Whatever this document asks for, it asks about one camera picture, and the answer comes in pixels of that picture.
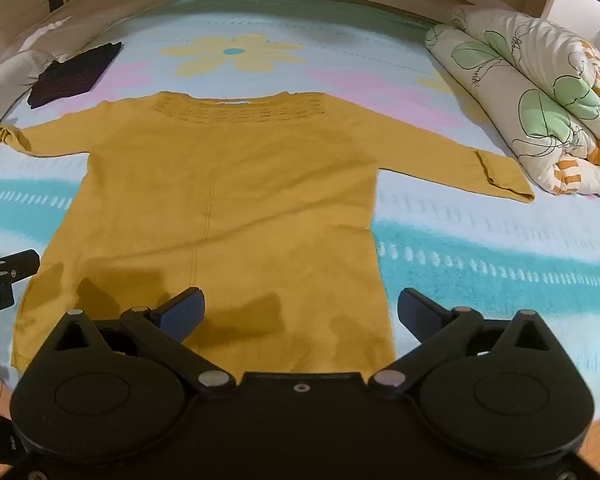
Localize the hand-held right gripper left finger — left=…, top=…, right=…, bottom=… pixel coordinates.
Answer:
left=52, top=287, right=237, bottom=389

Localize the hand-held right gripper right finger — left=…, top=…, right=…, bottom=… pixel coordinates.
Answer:
left=367, top=287, right=554, bottom=389

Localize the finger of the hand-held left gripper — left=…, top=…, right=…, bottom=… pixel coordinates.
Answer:
left=0, top=249, right=41, bottom=284

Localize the mustard yellow knit sweater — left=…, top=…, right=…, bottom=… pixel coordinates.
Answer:
left=0, top=91, right=536, bottom=375

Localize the floral bed sheet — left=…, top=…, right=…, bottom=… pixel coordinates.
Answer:
left=0, top=0, right=600, bottom=401

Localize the dark folded cloth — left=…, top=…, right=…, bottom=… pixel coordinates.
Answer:
left=27, top=42, right=124, bottom=110

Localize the beige pillow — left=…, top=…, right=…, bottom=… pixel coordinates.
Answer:
left=7, top=0, right=181, bottom=63

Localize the leaf print folded quilt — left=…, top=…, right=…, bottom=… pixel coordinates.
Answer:
left=424, top=4, right=600, bottom=196

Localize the white door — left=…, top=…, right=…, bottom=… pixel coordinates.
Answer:
left=539, top=0, right=600, bottom=63

